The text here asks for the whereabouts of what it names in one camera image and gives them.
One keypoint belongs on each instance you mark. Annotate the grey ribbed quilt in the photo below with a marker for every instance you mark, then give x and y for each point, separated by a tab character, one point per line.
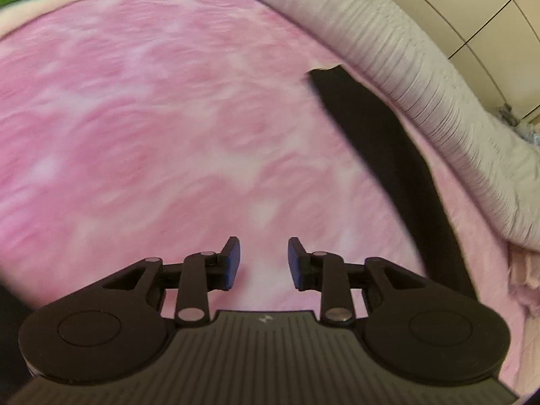
379	29

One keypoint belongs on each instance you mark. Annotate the cream cloth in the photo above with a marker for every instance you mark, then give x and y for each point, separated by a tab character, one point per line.
50	6

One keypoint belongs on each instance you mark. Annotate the pink floral blanket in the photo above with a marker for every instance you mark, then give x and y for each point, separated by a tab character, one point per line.
168	135

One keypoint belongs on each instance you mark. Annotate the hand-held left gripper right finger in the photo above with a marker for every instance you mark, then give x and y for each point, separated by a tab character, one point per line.
294	263

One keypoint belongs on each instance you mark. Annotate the black pants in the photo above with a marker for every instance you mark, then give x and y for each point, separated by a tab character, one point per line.
379	147

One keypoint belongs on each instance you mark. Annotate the cream panelled wardrobe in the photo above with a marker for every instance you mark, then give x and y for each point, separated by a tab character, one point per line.
485	8

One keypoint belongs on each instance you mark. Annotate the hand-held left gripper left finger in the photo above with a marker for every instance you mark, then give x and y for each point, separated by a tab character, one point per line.
231	263

